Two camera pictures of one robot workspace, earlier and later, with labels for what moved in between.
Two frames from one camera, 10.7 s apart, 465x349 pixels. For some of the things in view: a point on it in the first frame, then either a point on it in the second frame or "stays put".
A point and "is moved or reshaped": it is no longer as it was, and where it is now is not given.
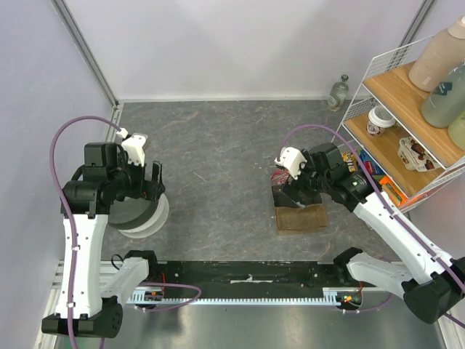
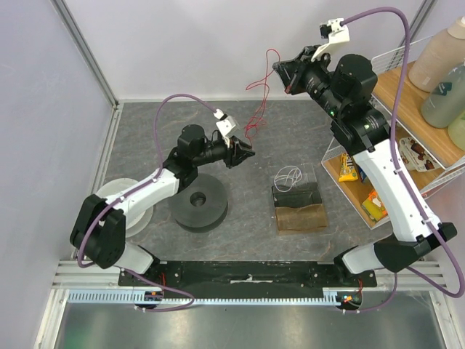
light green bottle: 456,131 stays put
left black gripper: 147,188 -> 234,155
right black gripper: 296,190 -> 294,77
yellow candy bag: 352,162 stays put
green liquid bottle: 447,102 stays put
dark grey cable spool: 131,212 is moved or reshaped
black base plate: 253,275 stays put
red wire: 280,176 -> 266,85
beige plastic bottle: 443,51 stays put
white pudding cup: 414,156 stays put
